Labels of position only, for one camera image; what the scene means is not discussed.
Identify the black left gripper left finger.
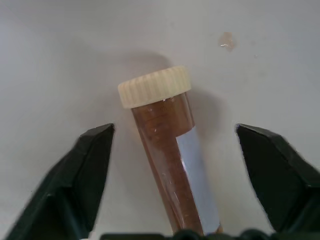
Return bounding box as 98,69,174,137
0,123,116,240

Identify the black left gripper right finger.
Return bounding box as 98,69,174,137
234,123,320,234

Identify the brown test tube cream cap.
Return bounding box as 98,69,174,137
117,65,225,237

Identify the small clear tape scrap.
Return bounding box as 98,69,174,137
218,31,237,52

